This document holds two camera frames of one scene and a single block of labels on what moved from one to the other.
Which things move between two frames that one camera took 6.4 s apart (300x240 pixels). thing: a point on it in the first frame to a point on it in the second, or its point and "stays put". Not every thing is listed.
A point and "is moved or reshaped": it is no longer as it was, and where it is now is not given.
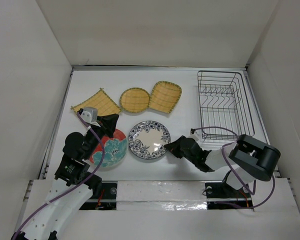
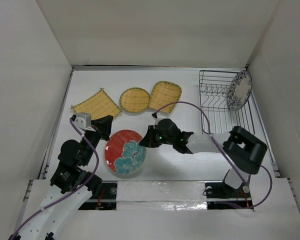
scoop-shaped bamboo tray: (165, 96) stays put
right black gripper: (173, 148) to (148, 140)
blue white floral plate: (147, 139) to (239, 90)
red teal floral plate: (115, 149) is moved or reshaped
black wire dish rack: (225, 111) stays put
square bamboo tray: (104, 104) stays put
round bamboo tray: (134, 100) stays put
